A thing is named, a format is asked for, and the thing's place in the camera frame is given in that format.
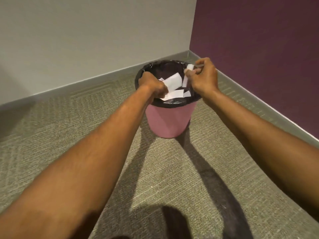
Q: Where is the person's right hand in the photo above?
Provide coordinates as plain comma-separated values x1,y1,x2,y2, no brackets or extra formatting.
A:
184,57,220,98

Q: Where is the person's left hand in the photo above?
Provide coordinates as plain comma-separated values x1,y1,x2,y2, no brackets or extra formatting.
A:
138,72,170,100

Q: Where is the white paper strip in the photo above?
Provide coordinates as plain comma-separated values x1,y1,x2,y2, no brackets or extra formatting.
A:
182,64,195,88

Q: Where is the person's right forearm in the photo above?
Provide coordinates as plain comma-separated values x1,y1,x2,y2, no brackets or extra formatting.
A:
199,89,319,223

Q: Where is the person's left forearm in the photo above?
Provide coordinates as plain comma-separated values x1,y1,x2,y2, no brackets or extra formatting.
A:
0,84,155,239

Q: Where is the large white paper piece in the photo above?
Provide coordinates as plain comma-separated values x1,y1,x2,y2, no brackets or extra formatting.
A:
163,73,182,92

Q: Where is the white torn paper piece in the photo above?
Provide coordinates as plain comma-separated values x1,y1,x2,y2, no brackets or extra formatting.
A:
164,89,192,99

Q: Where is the black bin liner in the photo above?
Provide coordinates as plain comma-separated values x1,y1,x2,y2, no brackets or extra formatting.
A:
135,60,201,108

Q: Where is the pink waste bin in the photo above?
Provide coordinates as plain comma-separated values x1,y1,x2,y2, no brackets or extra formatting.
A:
145,100,197,139

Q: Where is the grey wall baseboard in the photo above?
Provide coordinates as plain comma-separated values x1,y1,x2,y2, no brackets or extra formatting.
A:
0,50,190,112
189,50,319,142

